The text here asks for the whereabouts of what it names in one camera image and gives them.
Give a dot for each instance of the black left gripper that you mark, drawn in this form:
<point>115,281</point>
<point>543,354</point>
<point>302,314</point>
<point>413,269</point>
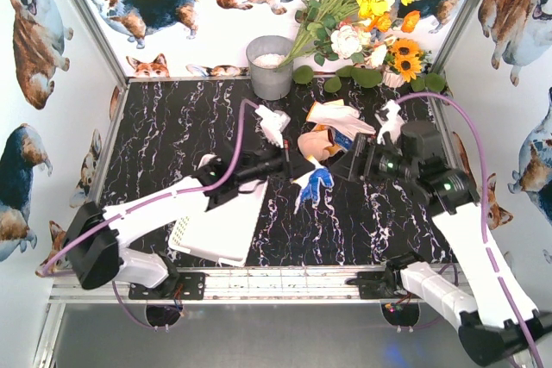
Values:
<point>287,159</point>

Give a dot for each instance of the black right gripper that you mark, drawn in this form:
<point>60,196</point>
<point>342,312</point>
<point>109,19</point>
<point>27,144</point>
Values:
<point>356,161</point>

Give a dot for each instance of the blue dotted white glove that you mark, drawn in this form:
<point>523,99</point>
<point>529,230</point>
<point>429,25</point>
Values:
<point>311,184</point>
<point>343,141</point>

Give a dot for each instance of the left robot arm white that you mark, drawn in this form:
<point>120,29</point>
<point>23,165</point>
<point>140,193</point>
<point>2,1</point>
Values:
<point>98,241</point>

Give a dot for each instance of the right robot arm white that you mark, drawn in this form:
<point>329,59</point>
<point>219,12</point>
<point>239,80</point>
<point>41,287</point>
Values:
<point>496,320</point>

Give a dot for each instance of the white storage basket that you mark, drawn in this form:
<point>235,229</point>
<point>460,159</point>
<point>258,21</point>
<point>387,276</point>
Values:
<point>224,234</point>

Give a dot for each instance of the cream inside-out glove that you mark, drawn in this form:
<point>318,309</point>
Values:
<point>317,145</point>

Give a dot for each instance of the white glove orange cuff top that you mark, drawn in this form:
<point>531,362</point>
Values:
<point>345,119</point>

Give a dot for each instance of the small white flower pot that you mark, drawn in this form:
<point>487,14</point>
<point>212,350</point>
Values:
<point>392,79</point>

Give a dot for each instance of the grey metal bucket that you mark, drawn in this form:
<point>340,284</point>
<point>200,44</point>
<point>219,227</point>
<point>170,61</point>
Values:
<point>270,70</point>

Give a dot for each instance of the artificial flower bouquet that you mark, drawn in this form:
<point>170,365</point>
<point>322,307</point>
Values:
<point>372,34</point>

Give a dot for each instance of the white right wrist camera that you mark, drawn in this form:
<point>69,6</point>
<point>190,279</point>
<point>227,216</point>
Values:
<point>390,122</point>

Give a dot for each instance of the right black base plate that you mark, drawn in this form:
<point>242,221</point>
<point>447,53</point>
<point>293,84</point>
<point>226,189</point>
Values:
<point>379,284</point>

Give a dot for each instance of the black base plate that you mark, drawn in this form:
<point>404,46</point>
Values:
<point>184,286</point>
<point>379,284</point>

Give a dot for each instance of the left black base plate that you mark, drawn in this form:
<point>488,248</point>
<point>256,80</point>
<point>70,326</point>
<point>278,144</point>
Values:
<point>184,286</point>

